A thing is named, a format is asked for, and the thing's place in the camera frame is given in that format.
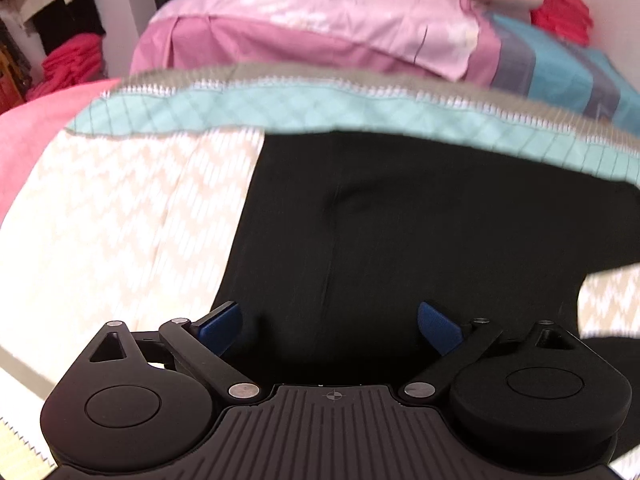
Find pink quilt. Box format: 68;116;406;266
130;0;502;87

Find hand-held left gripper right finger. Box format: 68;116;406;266
400;302;579;406

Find red cloth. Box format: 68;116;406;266
530;0;594;44

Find pile of red clothes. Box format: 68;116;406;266
26;34;107;102

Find printed patterned blanket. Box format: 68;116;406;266
0;62;640;480

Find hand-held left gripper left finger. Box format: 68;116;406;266
89;301;261;404

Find hanging dark clothes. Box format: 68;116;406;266
0;0;107;57

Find hot pink bed sheet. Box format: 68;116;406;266
0;77;122;223

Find blue grey striped cloth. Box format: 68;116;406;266
477;10;640;137

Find black pants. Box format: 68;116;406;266
212;130;640;391

